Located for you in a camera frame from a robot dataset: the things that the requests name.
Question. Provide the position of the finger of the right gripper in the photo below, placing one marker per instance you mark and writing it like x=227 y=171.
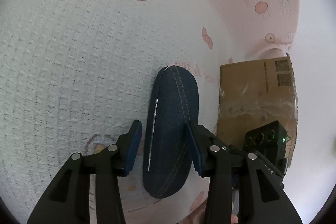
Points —
x=228 y=153

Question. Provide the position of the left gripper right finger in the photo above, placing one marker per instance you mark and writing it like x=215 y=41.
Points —
x=211 y=161

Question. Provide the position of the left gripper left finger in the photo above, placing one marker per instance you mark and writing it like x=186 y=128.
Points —
x=66 y=199

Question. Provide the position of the dark denim glasses case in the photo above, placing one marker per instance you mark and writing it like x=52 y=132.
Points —
x=166 y=158

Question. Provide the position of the person's right hand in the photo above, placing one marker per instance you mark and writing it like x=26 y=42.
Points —
x=196 y=216

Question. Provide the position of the brown cardboard box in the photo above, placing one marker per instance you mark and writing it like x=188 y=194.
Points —
x=256 y=93

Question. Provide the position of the pink Hello Kitty blanket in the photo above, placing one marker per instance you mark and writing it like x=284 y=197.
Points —
x=76 y=73

